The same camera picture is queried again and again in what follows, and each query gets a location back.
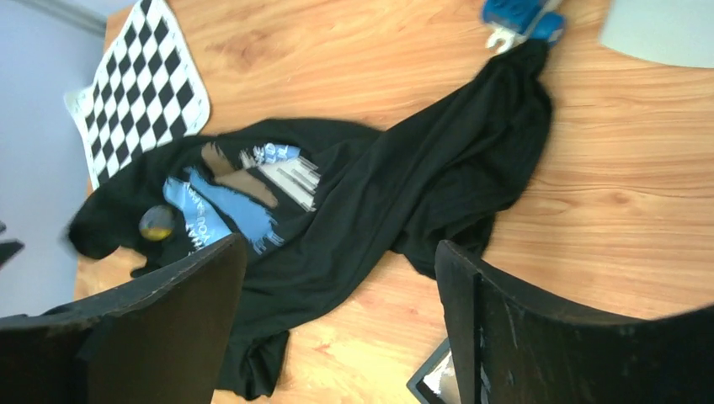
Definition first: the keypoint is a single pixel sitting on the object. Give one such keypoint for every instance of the black square frame right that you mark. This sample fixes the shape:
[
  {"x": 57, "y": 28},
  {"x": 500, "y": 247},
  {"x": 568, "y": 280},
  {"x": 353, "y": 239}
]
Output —
[{"x": 434, "y": 382}]

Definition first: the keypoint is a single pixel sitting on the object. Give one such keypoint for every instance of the black printed t-shirt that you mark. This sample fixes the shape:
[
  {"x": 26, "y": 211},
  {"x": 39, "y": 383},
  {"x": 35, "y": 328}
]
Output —
[{"x": 319, "y": 201}]

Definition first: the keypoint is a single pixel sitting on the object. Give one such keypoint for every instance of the blue yellow toy car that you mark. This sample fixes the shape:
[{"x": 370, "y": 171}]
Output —
[{"x": 514, "y": 21}]

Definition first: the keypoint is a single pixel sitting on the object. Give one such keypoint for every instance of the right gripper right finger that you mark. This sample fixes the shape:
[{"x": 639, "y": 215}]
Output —
[{"x": 514, "y": 342}]

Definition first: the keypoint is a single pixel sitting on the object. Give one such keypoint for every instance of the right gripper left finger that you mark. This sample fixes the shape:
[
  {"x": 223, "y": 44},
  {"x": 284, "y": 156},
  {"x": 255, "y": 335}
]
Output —
[{"x": 160, "y": 338}]

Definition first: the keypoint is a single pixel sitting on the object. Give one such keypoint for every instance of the black white checkerboard mat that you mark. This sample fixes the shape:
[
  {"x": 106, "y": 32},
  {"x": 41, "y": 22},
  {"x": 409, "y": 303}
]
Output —
[{"x": 145, "y": 93}]

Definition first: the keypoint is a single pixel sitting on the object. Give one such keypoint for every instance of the round blue yellow brooch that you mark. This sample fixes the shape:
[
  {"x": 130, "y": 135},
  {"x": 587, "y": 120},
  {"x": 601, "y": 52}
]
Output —
[{"x": 157, "y": 223}]

